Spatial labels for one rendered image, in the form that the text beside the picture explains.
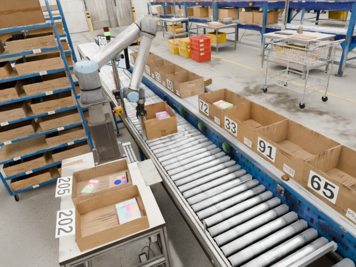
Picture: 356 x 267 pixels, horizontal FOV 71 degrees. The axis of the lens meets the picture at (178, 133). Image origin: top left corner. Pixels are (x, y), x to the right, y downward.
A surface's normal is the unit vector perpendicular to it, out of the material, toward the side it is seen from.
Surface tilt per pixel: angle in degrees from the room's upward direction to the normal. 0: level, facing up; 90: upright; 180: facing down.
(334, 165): 89
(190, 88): 91
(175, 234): 0
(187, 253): 0
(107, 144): 90
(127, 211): 0
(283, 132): 90
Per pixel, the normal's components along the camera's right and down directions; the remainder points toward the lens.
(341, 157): -0.90, 0.29
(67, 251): -0.09, -0.86
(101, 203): 0.34, 0.42
